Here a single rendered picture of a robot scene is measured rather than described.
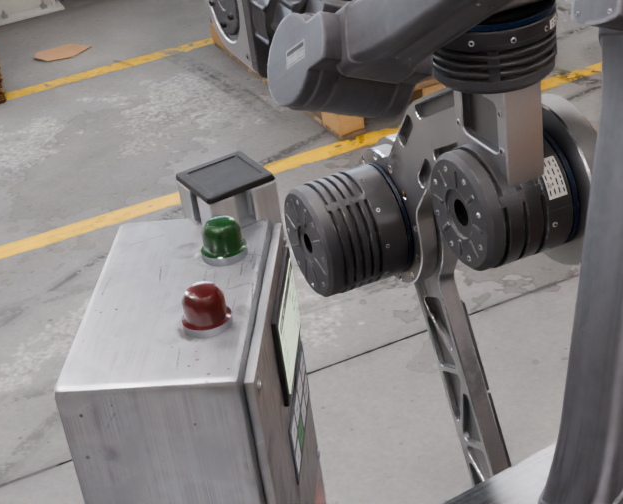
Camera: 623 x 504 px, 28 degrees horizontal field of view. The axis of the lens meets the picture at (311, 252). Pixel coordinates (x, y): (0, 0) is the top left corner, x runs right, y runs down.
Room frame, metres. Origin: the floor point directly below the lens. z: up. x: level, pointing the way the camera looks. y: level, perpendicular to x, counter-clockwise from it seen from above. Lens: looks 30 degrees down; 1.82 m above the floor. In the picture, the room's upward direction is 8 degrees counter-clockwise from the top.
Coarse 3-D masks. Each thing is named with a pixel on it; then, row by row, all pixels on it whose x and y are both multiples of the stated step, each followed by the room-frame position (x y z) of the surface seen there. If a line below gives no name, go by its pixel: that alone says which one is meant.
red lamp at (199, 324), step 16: (192, 288) 0.54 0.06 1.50; (208, 288) 0.54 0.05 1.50; (192, 304) 0.53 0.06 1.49; (208, 304) 0.53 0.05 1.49; (224, 304) 0.54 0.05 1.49; (192, 320) 0.53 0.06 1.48; (208, 320) 0.53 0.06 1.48; (224, 320) 0.53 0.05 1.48; (192, 336) 0.53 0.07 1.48; (208, 336) 0.53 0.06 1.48
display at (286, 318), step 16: (288, 256) 0.63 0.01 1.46; (288, 272) 0.62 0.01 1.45; (288, 288) 0.61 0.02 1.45; (288, 304) 0.60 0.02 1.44; (272, 320) 0.56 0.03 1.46; (288, 320) 0.59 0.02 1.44; (288, 336) 0.58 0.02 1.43; (288, 352) 0.58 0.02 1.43; (288, 368) 0.57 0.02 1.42; (288, 384) 0.56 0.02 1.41; (288, 400) 0.56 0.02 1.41
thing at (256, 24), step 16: (256, 0) 1.06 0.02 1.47; (272, 0) 1.04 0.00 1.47; (288, 0) 1.02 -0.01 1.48; (304, 0) 1.01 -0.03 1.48; (256, 16) 1.06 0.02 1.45; (272, 16) 1.04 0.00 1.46; (256, 32) 1.07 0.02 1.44; (272, 32) 1.04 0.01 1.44; (256, 48) 1.07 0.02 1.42; (256, 64) 1.07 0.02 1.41
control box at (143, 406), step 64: (128, 256) 0.62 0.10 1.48; (192, 256) 0.61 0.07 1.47; (256, 256) 0.60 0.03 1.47; (128, 320) 0.55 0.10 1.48; (256, 320) 0.55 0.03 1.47; (64, 384) 0.50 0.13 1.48; (128, 384) 0.50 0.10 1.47; (192, 384) 0.49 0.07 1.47; (256, 384) 0.49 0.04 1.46; (128, 448) 0.50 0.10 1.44; (192, 448) 0.49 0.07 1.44; (256, 448) 0.49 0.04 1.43
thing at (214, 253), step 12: (216, 216) 0.61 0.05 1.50; (228, 216) 0.61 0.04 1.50; (204, 228) 0.61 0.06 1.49; (216, 228) 0.60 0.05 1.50; (228, 228) 0.60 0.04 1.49; (240, 228) 0.61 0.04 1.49; (204, 240) 0.60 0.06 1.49; (216, 240) 0.60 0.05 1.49; (228, 240) 0.60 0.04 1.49; (240, 240) 0.60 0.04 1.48; (204, 252) 0.60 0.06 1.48; (216, 252) 0.60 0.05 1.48; (228, 252) 0.60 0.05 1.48; (240, 252) 0.60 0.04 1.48; (216, 264) 0.60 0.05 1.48; (228, 264) 0.60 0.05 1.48
